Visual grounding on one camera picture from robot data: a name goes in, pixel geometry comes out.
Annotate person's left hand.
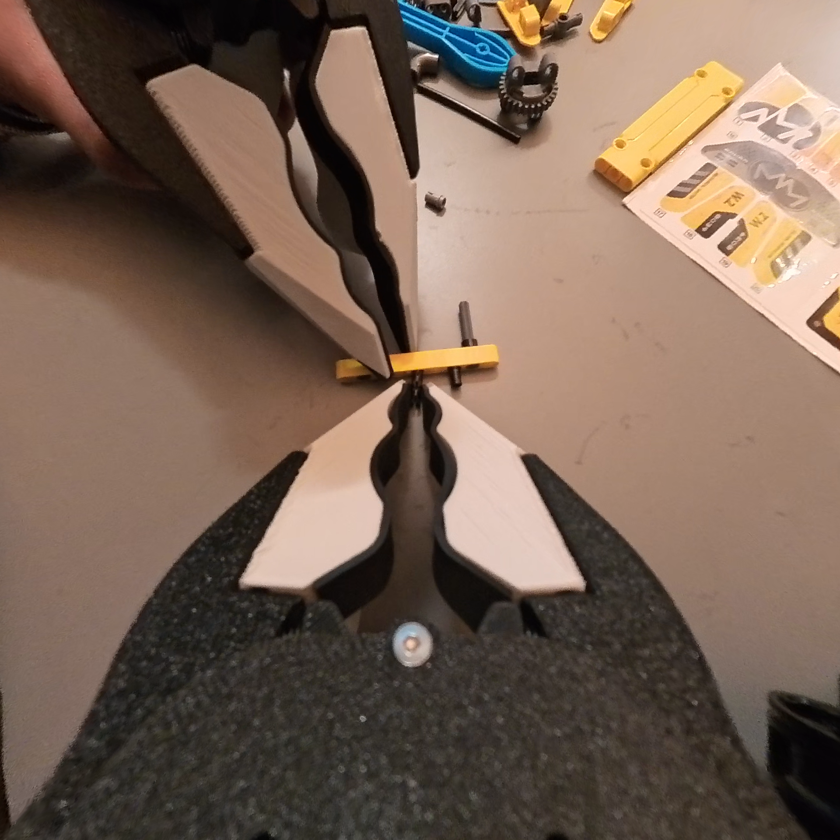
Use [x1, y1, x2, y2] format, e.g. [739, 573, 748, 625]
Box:
[0, 0, 161, 191]

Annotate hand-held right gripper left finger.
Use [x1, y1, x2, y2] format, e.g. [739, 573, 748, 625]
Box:
[239, 379, 421, 618]

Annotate yellow and black sticker sheet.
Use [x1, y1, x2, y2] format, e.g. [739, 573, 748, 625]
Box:
[622, 62, 840, 375]

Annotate yellow toy beam with holes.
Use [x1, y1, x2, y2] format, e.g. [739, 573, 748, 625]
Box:
[336, 344, 500, 382]

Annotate black toy axle rod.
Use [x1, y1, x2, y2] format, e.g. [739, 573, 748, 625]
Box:
[415, 82, 522, 144]

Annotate yellow curved toy piece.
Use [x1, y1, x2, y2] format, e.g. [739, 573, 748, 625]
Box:
[588, 0, 636, 42]

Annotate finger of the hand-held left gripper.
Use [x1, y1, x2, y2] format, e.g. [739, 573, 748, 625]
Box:
[295, 26, 421, 352]
[146, 63, 389, 379]

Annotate yellow toy panel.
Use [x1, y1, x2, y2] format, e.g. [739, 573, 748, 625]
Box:
[594, 61, 746, 193]

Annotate yellow toy bracket piece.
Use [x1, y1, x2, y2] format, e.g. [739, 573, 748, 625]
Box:
[495, 0, 575, 48]

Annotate long grey toy pin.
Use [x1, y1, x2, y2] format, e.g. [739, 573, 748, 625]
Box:
[448, 301, 479, 389]

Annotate blue plastic separator tool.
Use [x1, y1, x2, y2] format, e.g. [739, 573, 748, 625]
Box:
[397, 0, 521, 89]

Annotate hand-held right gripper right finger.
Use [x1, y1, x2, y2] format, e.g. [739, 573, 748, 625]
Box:
[419, 382, 586, 636]

